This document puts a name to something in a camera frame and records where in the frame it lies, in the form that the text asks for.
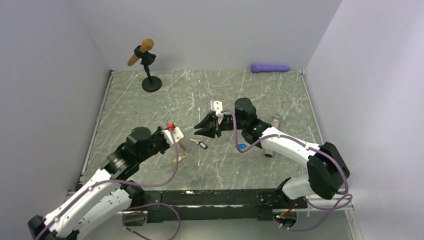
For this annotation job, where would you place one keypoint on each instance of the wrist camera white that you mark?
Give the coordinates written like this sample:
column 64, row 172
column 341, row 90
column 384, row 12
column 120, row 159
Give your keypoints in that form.
column 172, row 134
column 215, row 107

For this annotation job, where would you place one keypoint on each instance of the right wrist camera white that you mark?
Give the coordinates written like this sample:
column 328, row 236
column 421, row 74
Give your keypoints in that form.
column 215, row 107

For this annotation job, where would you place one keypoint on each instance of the black microphone stand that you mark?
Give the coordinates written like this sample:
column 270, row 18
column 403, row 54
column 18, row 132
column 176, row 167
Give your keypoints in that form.
column 150, row 83

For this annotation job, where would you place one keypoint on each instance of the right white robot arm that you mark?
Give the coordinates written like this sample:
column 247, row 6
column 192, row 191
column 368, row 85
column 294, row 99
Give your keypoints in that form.
column 327, row 174

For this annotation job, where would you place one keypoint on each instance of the red handled metal keyring holder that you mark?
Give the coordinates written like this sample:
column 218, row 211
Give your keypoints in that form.
column 182, row 147

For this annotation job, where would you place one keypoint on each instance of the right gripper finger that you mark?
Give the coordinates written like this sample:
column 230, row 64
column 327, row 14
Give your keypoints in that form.
column 209, row 122
column 209, row 132

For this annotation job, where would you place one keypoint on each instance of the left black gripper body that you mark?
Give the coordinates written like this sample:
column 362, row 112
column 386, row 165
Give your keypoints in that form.
column 159, row 141

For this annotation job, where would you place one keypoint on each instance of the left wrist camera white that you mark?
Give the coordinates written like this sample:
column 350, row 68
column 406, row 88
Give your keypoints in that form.
column 172, row 134

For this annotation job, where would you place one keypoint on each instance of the brown microphone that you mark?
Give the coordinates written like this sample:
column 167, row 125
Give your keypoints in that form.
column 142, row 53

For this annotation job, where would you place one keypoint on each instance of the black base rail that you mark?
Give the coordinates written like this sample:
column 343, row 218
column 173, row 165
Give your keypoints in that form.
column 217, row 204

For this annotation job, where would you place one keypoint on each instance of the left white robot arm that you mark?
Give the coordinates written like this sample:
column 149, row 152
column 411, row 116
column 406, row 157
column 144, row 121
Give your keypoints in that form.
column 108, row 191

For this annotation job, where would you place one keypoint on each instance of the purple cylinder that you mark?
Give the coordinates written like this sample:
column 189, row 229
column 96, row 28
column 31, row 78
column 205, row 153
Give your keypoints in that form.
column 268, row 68

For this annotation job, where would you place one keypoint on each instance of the yellow tagged key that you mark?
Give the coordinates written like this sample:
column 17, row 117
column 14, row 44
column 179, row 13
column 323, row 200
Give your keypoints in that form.
column 180, row 158

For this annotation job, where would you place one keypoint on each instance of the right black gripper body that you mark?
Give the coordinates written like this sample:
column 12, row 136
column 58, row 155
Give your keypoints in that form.
column 226, row 123

